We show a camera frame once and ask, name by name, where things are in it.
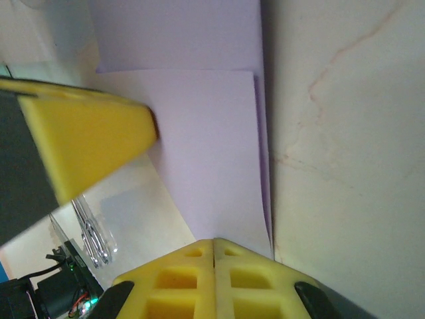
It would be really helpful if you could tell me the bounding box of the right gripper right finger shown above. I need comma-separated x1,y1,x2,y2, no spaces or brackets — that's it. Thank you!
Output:
214,237,379,319

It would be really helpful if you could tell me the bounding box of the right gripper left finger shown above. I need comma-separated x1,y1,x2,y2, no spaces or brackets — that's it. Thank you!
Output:
89,237,216,319

